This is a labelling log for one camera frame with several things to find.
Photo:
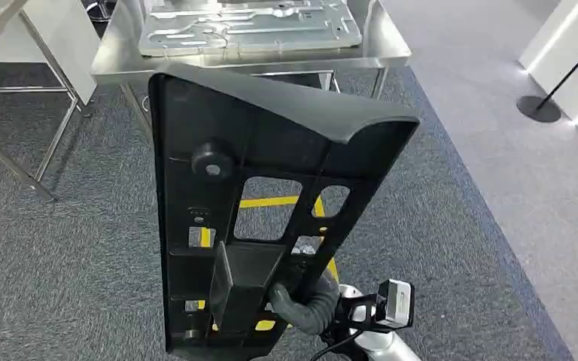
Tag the steel bench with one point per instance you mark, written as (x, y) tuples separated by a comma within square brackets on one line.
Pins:
[(379, 45)]

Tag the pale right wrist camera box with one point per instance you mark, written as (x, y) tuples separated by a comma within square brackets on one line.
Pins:
[(397, 301)]

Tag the steel frame table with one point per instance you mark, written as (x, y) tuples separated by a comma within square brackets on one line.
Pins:
[(54, 144)]

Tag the black stanchion with round base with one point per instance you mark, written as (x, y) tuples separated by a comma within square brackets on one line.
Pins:
[(538, 109)]

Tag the black plastic panel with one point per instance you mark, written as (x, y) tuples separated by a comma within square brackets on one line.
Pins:
[(199, 114)]

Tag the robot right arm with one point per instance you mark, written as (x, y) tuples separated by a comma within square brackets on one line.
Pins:
[(388, 346)]

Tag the grey metal parts tray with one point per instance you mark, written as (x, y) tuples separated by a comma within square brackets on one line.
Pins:
[(249, 30)]

